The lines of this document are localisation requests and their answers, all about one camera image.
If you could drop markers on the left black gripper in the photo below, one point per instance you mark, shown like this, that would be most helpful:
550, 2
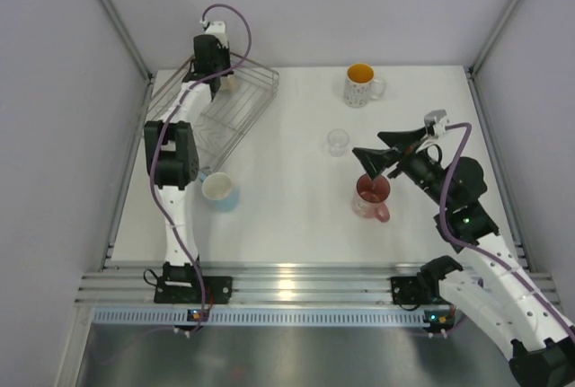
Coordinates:
224, 52

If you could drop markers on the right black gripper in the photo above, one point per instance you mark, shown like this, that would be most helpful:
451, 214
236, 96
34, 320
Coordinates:
375, 160

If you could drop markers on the beige ceramic mug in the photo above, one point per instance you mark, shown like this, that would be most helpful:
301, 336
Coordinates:
229, 81

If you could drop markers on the pink cartoon mug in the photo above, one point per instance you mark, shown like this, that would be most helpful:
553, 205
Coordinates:
370, 196

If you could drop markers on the white mug orange inside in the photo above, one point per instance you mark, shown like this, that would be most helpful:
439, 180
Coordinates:
362, 86

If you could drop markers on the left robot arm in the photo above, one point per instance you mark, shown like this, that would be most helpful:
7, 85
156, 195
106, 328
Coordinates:
172, 158

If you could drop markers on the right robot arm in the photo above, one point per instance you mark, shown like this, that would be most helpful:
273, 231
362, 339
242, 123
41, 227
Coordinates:
483, 279

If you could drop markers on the clear glass cup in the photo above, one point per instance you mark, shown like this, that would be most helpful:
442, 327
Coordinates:
338, 142

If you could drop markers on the light blue mug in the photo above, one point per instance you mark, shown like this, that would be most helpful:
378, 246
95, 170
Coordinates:
219, 189

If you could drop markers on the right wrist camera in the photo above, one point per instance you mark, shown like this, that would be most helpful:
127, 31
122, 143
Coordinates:
435, 123

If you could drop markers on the left aluminium frame post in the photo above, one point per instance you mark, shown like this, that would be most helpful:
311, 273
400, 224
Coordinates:
115, 20

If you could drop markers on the aluminium frame post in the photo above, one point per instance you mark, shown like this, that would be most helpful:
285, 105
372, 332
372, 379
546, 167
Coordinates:
115, 20
497, 30

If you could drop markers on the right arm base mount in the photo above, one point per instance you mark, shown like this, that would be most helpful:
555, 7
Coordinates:
411, 292

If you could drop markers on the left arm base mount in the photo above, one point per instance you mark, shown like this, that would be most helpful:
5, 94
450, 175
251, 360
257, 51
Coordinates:
180, 285

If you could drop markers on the right aluminium frame post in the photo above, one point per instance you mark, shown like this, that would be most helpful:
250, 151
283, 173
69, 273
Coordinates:
497, 30

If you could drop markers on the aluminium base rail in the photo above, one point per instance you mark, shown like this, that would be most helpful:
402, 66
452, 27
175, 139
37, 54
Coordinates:
260, 285

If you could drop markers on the perforated cable tray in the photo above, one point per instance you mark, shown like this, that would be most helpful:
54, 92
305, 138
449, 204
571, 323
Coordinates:
263, 317

